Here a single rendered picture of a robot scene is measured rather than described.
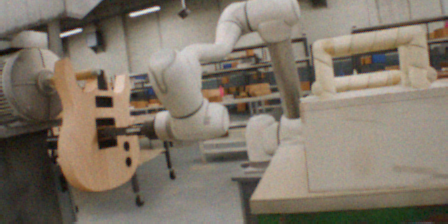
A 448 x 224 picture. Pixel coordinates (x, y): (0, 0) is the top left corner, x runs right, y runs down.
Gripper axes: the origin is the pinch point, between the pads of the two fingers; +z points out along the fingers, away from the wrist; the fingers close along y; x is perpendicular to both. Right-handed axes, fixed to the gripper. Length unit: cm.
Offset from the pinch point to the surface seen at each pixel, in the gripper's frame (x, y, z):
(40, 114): 8.4, -10.0, 19.4
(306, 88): 29, 349, -50
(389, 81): 4, -9, -83
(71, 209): -31, 16, 38
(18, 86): 17.2, -17.7, 19.0
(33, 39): 35.2, -7.9, 23.3
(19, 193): -17.7, -9.6, 34.4
